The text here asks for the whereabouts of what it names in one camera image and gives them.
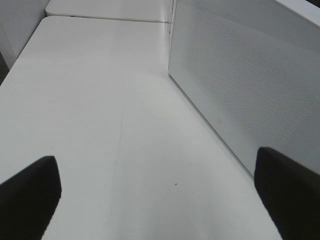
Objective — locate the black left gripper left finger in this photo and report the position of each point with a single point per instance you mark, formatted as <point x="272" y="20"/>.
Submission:
<point x="28" y="200"/>

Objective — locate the white microwave oven body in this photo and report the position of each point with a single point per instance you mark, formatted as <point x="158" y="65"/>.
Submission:
<point x="308" y="9"/>

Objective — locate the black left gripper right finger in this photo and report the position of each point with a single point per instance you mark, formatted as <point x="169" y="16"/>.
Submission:
<point x="290" y="193"/>

